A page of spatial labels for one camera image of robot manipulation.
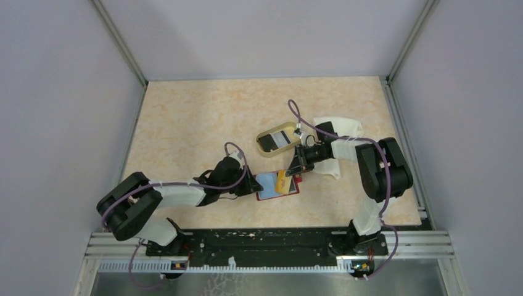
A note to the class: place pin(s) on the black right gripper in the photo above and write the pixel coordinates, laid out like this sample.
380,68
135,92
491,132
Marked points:
300,163

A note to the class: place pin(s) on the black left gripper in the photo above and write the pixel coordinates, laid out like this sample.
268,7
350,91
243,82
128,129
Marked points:
250,184

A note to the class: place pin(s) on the red leather card holder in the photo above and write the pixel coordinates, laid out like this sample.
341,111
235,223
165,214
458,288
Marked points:
268,181

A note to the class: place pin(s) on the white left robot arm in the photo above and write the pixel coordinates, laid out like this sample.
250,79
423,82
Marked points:
128,210

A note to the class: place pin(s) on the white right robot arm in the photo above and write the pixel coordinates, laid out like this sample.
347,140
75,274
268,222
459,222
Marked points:
384,173

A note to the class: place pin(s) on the black silver-striped VIP card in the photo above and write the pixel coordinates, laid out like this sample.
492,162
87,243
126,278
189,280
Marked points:
274,141

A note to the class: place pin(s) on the beige plastic tray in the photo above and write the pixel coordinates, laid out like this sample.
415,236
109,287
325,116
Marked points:
289,127

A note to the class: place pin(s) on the white cloth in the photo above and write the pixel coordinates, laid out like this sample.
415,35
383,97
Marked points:
348,129

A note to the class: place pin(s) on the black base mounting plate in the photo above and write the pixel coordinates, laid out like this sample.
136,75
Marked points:
270,247

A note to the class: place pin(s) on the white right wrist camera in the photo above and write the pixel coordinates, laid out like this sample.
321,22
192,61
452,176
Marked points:
298,133

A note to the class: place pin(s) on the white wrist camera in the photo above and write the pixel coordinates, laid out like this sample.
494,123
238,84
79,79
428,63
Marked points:
298,133
238,156

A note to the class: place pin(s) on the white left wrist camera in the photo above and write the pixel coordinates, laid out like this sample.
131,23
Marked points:
238,156

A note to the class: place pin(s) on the white slotted cable duct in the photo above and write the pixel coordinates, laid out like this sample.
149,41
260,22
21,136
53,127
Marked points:
139,266

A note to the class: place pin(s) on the aluminium front frame rail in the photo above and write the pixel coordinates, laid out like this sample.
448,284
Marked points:
411,245

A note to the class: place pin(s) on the aluminium frame rail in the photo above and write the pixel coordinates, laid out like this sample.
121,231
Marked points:
411,245
427,10
118,40

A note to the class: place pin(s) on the aluminium frame rail right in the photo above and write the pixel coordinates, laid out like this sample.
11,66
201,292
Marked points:
427,10

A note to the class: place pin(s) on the aluminium frame rail left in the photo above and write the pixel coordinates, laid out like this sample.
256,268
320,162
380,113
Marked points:
118,40

